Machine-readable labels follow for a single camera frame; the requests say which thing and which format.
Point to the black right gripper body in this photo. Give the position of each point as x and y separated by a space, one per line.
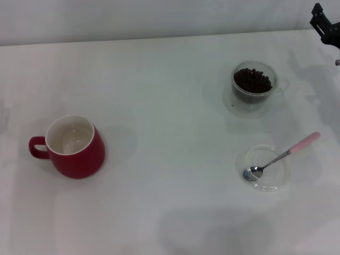
333 37

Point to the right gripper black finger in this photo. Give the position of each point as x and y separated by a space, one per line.
317 8
320 22

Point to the red ceramic mug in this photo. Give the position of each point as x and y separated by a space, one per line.
79 164

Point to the clear glass cup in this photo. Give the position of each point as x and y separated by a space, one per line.
274 79

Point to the coffee beans heap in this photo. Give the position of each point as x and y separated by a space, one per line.
252 79

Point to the round clear glass dish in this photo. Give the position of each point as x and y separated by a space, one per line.
276 182

